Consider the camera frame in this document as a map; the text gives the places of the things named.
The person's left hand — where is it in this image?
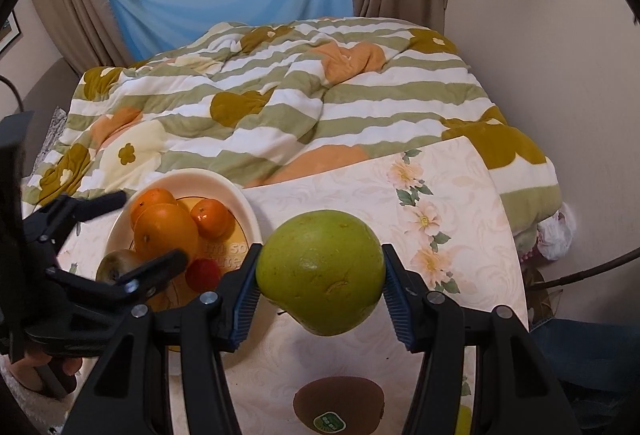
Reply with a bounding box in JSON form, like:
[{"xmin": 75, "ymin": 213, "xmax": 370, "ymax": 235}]
[{"xmin": 10, "ymin": 347, "xmax": 83, "ymax": 391}]

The large orange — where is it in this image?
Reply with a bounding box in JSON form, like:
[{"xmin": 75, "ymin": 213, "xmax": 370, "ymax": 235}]
[
  {"xmin": 132, "ymin": 204, "xmax": 200, "ymax": 267},
  {"xmin": 131, "ymin": 189, "xmax": 179, "ymax": 221}
]

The floral print table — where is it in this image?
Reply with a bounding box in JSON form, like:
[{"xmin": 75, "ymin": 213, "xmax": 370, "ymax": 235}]
[{"xmin": 57, "ymin": 135, "xmax": 531, "ymax": 435}]

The wall poster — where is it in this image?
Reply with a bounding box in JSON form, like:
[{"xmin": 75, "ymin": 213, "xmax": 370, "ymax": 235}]
[{"xmin": 0, "ymin": 11, "xmax": 22, "ymax": 53}]

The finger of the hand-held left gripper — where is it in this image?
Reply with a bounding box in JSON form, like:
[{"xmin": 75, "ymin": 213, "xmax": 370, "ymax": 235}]
[
  {"xmin": 21, "ymin": 191, "xmax": 127, "ymax": 257},
  {"xmin": 47, "ymin": 249, "xmax": 189, "ymax": 305}
]

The white plastic bag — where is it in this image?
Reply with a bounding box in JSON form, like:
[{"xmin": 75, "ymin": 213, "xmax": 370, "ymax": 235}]
[{"xmin": 537, "ymin": 211, "xmax": 577, "ymax": 262}]

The green apple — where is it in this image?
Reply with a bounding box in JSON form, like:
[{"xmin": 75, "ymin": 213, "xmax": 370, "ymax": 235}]
[
  {"xmin": 255, "ymin": 210, "xmax": 387, "ymax": 337},
  {"xmin": 455, "ymin": 405, "xmax": 474, "ymax": 435}
]

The black curved tube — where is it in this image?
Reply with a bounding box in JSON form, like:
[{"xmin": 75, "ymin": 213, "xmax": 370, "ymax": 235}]
[{"xmin": 539, "ymin": 249, "xmax": 640, "ymax": 290}]

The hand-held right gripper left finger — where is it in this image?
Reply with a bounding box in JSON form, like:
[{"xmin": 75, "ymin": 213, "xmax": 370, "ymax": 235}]
[{"xmin": 62, "ymin": 242, "xmax": 265, "ymax": 435}]

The brown kiwi with green sticker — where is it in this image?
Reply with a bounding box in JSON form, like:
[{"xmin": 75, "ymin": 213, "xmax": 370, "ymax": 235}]
[{"xmin": 292, "ymin": 376, "xmax": 386, "ymax": 435}]

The grey padded headboard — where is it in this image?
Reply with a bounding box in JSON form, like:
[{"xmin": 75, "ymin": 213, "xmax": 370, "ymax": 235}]
[{"xmin": 15, "ymin": 57, "xmax": 83, "ymax": 146}]

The black cable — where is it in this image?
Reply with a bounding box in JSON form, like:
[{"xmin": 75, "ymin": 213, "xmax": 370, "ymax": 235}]
[{"xmin": 0, "ymin": 75, "xmax": 27, "ymax": 116}]

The cream plate with cartoon print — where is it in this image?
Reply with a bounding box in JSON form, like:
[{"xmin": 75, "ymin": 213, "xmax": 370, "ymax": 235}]
[{"xmin": 106, "ymin": 168, "xmax": 264, "ymax": 352}]

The striped floral blanket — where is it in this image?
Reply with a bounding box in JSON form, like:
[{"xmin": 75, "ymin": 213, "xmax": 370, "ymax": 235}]
[{"xmin": 22, "ymin": 16, "xmax": 561, "ymax": 247}]

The yellow-brown pear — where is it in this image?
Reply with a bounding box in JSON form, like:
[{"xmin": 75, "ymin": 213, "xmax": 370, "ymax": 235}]
[{"xmin": 96, "ymin": 249, "xmax": 147, "ymax": 287}]

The dark blue cloth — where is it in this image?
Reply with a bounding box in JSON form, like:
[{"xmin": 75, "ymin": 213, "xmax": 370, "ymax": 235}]
[{"xmin": 530, "ymin": 317, "xmax": 640, "ymax": 393}]

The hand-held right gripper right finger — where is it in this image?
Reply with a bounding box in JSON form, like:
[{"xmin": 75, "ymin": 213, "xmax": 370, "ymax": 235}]
[{"xmin": 381, "ymin": 242, "xmax": 584, "ymax": 435}]

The small tangerine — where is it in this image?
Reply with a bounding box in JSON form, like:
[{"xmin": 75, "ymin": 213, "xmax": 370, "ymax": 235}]
[{"xmin": 191, "ymin": 198, "xmax": 235, "ymax": 240}]

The grey patterned pillow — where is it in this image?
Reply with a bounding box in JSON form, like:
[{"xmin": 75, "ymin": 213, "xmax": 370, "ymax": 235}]
[{"xmin": 37, "ymin": 107, "xmax": 68, "ymax": 166}]

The small red fruit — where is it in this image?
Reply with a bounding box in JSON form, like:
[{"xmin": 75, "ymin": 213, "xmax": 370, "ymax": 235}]
[{"xmin": 186, "ymin": 257, "xmax": 224, "ymax": 292}]

